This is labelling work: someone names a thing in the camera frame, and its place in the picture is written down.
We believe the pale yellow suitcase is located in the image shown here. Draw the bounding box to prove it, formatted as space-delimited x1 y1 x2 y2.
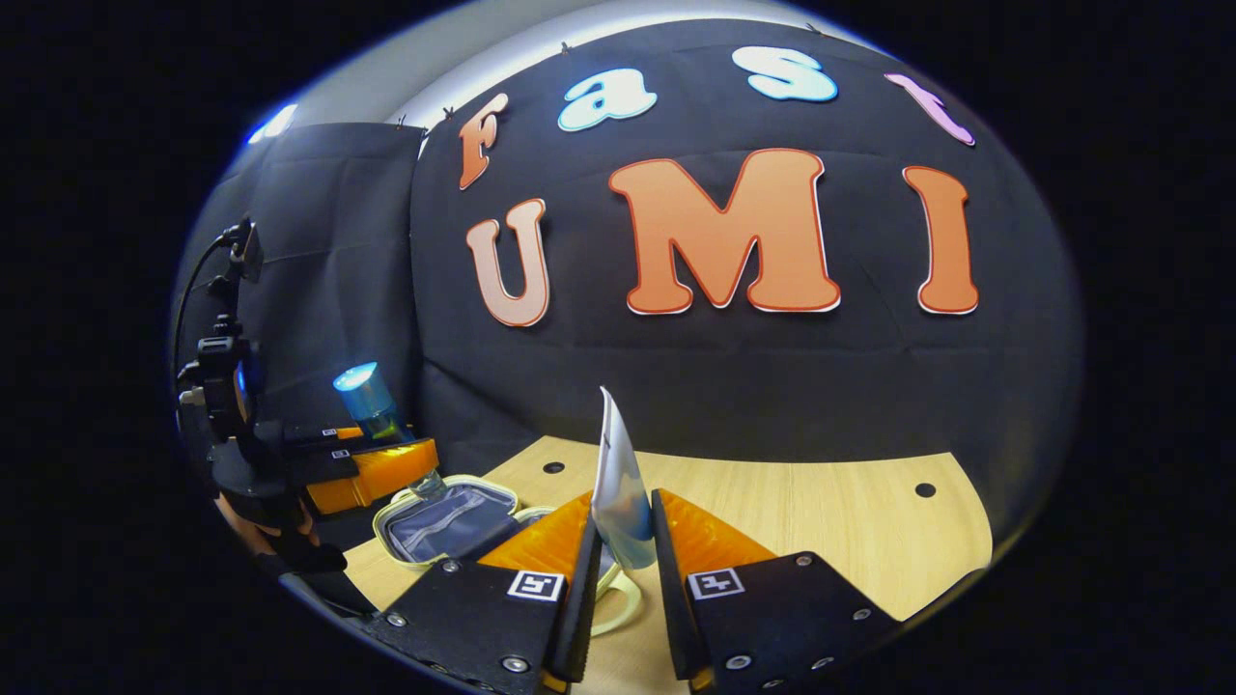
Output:
372 473 646 638

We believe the black backdrop cloth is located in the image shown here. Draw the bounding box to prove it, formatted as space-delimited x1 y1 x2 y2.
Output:
172 19 1082 551

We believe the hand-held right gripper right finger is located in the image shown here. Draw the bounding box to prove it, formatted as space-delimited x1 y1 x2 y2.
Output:
652 487 904 695

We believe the black cable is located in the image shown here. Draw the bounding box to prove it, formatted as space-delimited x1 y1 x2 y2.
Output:
171 230 238 382

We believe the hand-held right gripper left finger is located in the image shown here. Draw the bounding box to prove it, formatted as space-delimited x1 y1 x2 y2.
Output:
365 490 604 695

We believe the blue capped clear bottle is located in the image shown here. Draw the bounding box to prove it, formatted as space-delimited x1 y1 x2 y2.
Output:
332 362 450 501

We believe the ceiling light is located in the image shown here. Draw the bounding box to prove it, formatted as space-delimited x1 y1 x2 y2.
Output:
249 104 300 146

